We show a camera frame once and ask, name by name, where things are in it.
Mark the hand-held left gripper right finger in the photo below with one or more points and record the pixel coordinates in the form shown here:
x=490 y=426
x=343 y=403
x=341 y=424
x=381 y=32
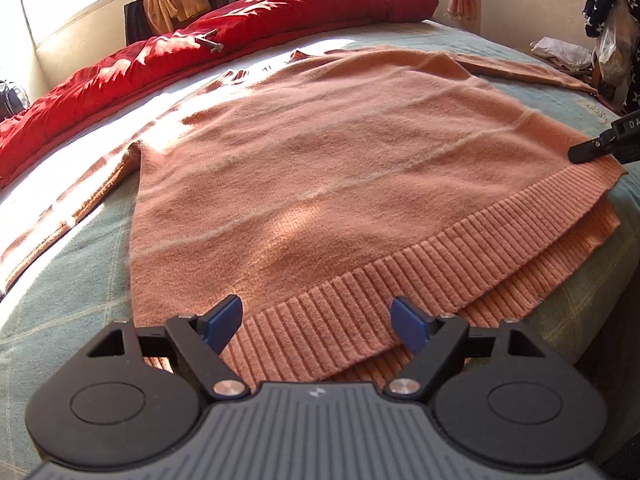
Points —
x=407 y=322

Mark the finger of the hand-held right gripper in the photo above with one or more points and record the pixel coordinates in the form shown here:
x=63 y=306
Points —
x=590 y=149

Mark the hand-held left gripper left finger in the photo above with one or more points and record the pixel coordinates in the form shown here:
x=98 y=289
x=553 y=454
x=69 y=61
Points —
x=225 y=317

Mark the pink knit sweater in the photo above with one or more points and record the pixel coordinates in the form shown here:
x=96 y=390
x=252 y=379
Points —
x=325 y=160

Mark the orange hanging clothes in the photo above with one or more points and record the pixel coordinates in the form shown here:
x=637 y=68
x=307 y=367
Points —
x=175 y=5

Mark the clear plastic bag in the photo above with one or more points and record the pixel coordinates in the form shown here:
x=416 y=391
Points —
x=617 y=45

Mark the white cloth pile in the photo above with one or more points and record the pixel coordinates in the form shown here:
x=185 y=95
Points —
x=562 y=52

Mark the star printed dark cloth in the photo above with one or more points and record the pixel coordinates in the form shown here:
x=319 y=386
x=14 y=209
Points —
x=607 y=0

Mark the grey metal clip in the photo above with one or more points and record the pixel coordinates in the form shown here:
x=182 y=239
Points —
x=210 y=42

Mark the red quilt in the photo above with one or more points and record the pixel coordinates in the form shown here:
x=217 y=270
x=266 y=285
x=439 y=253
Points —
x=250 y=25

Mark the black backpack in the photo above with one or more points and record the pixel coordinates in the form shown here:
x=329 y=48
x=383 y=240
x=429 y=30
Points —
x=12 y=100

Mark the dark hanging cloth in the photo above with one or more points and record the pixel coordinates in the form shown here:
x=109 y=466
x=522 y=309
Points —
x=135 y=22

